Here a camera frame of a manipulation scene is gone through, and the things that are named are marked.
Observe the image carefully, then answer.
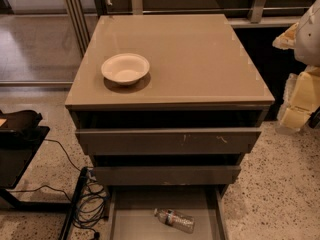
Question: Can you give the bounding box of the grey drawer cabinet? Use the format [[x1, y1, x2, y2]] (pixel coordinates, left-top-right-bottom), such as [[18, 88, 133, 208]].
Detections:
[[64, 13, 276, 198]]

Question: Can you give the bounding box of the white paper bowl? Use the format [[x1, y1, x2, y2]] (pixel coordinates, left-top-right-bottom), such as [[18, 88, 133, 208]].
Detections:
[[101, 53, 150, 85]]

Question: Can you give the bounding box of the grey top drawer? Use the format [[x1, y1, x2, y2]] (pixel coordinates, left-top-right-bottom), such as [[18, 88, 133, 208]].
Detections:
[[76, 128, 260, 155]]

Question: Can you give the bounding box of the clear plastic water bottle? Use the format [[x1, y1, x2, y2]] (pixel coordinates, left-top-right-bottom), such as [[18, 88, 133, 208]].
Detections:
[[154, 208, 195, 234]]

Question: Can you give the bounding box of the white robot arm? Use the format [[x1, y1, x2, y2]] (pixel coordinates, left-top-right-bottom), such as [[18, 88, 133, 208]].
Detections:
[[272, 0, 320, 134]]

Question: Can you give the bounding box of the blue coiled cable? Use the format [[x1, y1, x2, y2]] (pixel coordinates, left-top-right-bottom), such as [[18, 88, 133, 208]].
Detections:
[[72, 180, 109, 233]]

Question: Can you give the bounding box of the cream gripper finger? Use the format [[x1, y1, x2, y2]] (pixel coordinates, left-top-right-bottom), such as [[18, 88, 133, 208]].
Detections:
[[272, 22, 299, 50], [279, 106, 310, 130]]

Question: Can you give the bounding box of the grey wall shelf rail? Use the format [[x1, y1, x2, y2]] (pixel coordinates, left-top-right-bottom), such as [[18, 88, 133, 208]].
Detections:
[[93, 0, 320, 29]]

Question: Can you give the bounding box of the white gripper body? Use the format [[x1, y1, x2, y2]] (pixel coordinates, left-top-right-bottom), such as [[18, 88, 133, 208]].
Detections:
[[289, 66, 320, 113]]

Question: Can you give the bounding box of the black floor cable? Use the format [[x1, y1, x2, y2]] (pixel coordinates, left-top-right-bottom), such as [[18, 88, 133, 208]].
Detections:
[[9, 138, 83, 202]]

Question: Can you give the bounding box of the grey middle drawer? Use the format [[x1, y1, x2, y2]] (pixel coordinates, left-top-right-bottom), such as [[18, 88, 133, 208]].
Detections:
[[93, 166, 241, 186]]

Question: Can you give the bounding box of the black object on table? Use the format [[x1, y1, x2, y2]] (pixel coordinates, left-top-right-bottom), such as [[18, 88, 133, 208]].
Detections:
[[0, 110, 43, 140]]

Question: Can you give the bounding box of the dark object at right edge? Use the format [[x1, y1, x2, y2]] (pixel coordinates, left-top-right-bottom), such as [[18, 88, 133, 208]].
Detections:
[[309, 107, 320, 129]]

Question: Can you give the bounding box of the metal window frame post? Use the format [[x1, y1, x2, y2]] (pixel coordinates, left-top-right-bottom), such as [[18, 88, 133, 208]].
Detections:
[[64, 0, 90, 56]]

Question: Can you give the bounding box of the black side table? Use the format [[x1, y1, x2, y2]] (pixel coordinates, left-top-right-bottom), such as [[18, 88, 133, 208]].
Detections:
[[0, 126, 70, 213]]

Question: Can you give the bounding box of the grey open bottom drawer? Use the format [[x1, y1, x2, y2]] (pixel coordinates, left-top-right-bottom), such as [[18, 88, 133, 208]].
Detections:
[[105, 186, 229, 240]]

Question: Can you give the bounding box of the black metal stand leg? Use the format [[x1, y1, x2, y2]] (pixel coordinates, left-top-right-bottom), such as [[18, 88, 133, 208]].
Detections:
[[58, 167, 88, 240]]

